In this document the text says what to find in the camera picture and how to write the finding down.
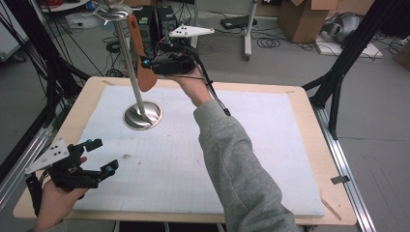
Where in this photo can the white grid mat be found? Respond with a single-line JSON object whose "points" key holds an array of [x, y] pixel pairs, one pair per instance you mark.
{"points": [[161, 167]]}

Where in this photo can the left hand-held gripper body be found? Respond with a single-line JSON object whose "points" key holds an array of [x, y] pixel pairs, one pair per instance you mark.
{"points": [[71, 177]]}

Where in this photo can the large cardboard box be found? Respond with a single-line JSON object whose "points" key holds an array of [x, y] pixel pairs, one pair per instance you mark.
{"points": [[303, 22]]}

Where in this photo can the silver metal utensil stand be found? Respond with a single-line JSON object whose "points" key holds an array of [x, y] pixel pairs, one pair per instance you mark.
{"points": [[141, 116]]}

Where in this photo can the person's left hand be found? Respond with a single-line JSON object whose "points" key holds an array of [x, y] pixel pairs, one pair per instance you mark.
{"points": [[54, 206]]}

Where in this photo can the grey bag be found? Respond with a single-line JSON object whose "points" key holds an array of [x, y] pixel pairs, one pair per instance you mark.
{"points": [[348, 27]]}

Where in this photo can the orange wooden spatula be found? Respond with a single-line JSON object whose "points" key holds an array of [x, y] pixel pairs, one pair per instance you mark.
{"points": [[146, 79]]}

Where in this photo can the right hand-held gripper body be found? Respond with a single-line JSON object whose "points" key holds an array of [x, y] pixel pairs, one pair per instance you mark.
{"points": [[174, 63]]}

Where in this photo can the dark grey bracket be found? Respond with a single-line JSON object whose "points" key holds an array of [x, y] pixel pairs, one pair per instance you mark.
{"points": [[340, 179]]}

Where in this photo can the small cardboard box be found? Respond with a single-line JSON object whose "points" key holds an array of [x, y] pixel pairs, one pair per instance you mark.
{"points": [[404, 54]]}

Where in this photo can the black flat device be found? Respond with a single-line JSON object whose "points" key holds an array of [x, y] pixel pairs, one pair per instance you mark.
{"points": [[237, 22]]}

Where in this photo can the white cabinet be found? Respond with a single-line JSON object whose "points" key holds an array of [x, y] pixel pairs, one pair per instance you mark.
{"points": [[9, 35]]}

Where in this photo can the tan tape strip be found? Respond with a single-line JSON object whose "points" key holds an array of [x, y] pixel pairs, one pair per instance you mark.
{"points": [[331, 209]]}

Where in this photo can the white stand leg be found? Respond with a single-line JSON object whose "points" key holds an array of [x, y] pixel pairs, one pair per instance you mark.
{"points": [[248, 38], [194, 13]]}

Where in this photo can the person's right hand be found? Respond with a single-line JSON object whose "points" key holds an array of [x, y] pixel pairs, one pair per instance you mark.
{"points": [[195, 87]]}

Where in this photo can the black computer tower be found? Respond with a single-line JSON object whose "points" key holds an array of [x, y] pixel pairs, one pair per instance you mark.
{"points": [[151, 19], [167, 17]]}

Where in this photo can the black metal frame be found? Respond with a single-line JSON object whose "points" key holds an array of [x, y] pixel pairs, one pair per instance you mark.
{"points": [[354, 42], [19, 19]]}

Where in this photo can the white board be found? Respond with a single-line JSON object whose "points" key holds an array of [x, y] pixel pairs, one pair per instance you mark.
{"points": [[332, 49]]}

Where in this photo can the aluminium rail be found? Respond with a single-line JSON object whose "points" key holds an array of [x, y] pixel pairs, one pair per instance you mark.
{"points": [[16, 174], [354, 193]]}

